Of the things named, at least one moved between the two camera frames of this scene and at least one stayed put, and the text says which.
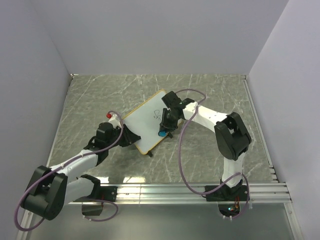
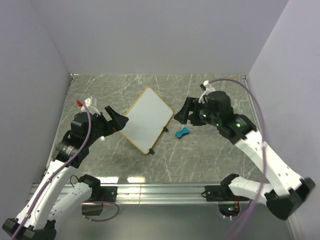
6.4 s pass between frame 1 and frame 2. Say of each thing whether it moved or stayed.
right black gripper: moved
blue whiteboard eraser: moved
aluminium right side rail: stayed
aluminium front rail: stayed
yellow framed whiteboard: moved
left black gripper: moved
